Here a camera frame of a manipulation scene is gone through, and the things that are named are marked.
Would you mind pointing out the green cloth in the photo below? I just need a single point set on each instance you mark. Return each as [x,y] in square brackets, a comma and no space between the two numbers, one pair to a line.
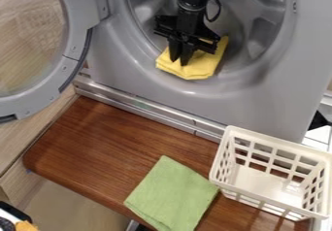
[173,196]

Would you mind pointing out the white basket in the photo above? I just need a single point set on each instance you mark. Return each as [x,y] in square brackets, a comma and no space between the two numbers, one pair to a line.
[268,180]

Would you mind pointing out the yellow cloth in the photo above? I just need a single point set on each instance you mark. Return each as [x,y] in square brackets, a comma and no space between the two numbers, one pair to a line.
[203,62]

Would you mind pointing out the washing machine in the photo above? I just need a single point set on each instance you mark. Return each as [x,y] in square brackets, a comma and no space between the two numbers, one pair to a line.
[242,63]

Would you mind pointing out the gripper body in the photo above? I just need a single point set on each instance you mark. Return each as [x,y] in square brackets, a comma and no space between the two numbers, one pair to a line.
[188,27]

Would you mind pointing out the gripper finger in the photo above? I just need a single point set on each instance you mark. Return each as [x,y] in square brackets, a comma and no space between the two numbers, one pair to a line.
[175,51]
[187,54]

